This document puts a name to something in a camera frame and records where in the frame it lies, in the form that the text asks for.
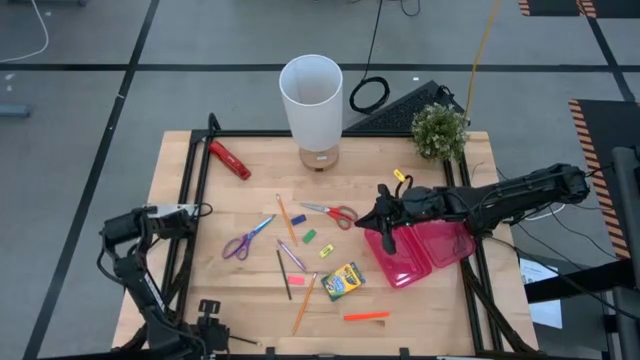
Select red stapler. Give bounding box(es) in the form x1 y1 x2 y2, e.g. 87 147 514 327
207 140 252 182

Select white paper sheet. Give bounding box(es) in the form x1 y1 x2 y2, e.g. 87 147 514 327
519 257 564 330

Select silver aluminium mounting bar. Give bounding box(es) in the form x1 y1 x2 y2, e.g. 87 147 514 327
143 202 200 220

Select coiled black cable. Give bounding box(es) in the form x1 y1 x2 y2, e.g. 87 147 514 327
348 0 392 116

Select grey block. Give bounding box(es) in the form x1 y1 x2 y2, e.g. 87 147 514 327
0 103 32 119

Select yellow green crayon box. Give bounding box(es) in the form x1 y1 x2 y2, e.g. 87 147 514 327
320 261 367 303

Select thin white cable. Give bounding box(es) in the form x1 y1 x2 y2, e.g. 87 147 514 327
0 0 50 64

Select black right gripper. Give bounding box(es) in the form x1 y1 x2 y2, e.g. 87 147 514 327
355 182 449 256

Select black pencil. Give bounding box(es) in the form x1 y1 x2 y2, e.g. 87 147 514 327
275 248 293 301

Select purple handled scissors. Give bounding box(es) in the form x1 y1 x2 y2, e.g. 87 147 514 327
221 214 277 262

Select white cable loop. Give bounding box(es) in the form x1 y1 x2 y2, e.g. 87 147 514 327
523 202 567 222

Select small potted green plant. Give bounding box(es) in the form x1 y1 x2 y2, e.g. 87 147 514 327
410 102 470 162

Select black metal stand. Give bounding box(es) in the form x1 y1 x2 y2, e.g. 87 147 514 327
523 144 640 360

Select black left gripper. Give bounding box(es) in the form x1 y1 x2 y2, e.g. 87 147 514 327
192 298 262 359

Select black keyboard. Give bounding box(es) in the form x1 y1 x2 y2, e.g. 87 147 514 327
343 79 469 136

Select black mat hazard stripes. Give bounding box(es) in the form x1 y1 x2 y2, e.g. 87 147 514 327
518 0 640 20
568 98 640 261

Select white lamp wooden base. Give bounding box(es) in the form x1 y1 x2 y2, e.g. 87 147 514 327
278 53 345 173

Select orange highlighter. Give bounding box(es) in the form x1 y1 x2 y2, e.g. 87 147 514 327
343 311 391 322

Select yellow cable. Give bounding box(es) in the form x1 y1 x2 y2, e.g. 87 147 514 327
463 0 503 120

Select red handled scissors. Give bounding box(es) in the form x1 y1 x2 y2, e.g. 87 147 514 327
298 201 359 231

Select pink plastic pencil case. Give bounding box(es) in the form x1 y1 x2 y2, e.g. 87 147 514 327
363 219 477 290

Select purple pencil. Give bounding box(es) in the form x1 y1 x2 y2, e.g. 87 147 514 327
276 238 308 274

